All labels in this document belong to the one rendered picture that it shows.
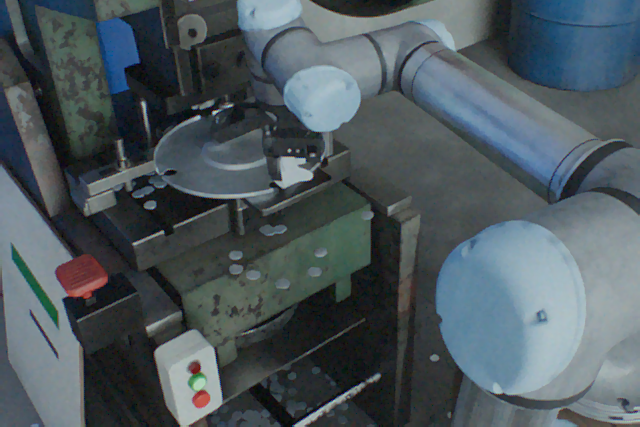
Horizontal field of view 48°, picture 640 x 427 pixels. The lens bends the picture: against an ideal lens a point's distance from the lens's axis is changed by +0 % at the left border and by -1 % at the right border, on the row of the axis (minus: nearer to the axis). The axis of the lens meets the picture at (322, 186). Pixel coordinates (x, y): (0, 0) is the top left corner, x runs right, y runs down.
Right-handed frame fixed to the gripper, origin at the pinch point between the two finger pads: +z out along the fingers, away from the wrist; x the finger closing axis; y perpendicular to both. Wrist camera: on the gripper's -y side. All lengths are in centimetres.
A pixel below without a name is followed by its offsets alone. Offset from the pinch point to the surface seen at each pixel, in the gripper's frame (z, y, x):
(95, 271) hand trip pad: -2.9, -23.6, -19.3
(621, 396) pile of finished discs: 37, 58, -18
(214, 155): 3.3, -12.3, 7.1
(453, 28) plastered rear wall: 139, 44, 199
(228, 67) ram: -8.7, -9.3, 15.6
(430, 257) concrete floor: 101, 29, 49
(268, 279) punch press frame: 19.7, -3.4, -6.6
